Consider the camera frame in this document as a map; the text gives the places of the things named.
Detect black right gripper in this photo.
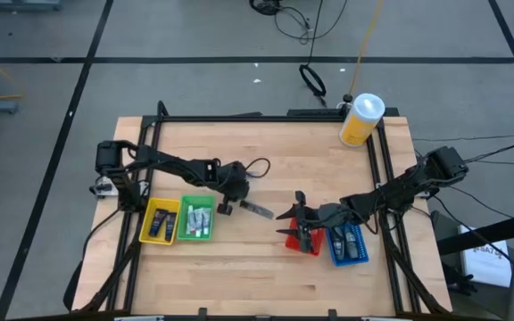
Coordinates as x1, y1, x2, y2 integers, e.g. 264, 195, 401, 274
276, 191, 320, 254

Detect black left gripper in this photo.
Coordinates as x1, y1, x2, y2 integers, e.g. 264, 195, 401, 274
217, 162, 252, 217

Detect grey sachet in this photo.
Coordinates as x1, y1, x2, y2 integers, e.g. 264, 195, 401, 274
239, 200, 276, 221

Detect dark grey travel razor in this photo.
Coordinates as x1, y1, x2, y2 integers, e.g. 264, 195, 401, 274
330, 226, 346, 260
344, 229, 360, 259

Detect dark blue travel tube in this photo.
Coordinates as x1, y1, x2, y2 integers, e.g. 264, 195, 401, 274
148, 208, 168, 237
163, 211, 178, 243

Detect red plastic bin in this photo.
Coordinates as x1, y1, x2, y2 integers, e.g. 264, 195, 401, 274
285, 217, 326, 257

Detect green plastic bin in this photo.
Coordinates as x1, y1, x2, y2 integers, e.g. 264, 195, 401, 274
176, 194, 217, 242

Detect yellow plastic bin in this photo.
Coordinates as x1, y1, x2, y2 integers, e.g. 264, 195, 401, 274
138, 197, 181, 246

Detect blue plastic bin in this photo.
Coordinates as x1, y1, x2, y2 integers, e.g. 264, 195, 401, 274
325, 221, 370, 268

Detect yellow wipes canister white lid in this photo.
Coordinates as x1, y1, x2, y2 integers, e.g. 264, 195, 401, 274
338, 92, 386, 149

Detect black clamp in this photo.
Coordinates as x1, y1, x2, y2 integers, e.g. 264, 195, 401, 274
442, 260, 479, 296

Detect black metal bar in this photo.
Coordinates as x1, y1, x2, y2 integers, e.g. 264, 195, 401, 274
436, 208, 514, 256

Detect white printed box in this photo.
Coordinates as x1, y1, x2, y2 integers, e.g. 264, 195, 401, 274
459, 224, 514, 289

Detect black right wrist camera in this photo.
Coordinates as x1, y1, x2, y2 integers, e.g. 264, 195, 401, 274
318, 202, 344, 227

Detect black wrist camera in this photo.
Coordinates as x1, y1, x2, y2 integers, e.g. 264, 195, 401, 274
196, 159, 222, 185
318, 202, 344, 227

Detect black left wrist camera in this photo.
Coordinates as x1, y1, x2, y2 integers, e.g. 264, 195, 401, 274
196, 159, 222, 185

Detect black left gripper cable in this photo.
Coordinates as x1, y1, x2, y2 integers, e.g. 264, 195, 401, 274
244, 156, 272, 180

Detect black aluminium table frame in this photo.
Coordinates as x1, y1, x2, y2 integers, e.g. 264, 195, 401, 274
62, 100, 452, 321

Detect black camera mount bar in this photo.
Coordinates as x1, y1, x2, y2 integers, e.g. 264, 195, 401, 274
286, 107, 350, 119

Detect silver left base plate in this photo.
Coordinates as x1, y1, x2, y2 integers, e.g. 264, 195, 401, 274
89, 176, 119, 198

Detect black coiled floor cable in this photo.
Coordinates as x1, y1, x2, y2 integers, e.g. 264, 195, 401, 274
298, 0, 328, 109

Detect black left base cable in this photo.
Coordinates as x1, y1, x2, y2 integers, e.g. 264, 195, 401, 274
62, 208, 122, 312

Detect long yellow floor cable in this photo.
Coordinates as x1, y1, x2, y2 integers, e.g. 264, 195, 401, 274
348, 0, 386, 97

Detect black tangled floor cables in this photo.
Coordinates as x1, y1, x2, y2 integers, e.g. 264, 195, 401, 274
248, 0, 348, 45

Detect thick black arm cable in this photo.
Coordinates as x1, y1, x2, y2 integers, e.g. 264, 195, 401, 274
464, 135, 514, 164

